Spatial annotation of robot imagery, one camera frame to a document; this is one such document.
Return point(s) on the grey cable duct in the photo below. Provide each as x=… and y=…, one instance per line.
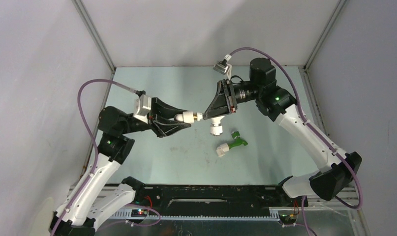
x=129, y=214

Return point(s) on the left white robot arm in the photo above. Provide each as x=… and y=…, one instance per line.
x=81, y=214

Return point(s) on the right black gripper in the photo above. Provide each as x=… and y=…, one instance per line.
x=221, y=105

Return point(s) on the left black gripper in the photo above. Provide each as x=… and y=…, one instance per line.
x=162, y=127

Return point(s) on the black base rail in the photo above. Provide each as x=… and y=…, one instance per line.
x=212, y=200

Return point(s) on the white plastic faucet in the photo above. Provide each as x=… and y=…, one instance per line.
x=216, y=128

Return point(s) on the white elbow fitting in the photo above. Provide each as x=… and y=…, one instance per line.
x=222, y=149
x=185, y=117

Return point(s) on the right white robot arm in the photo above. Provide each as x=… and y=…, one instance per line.
x=335, y=166

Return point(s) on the green plastic faucet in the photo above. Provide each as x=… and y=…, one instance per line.
x=237, y=140

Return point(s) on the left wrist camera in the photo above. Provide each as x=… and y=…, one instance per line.
x=143, y=105

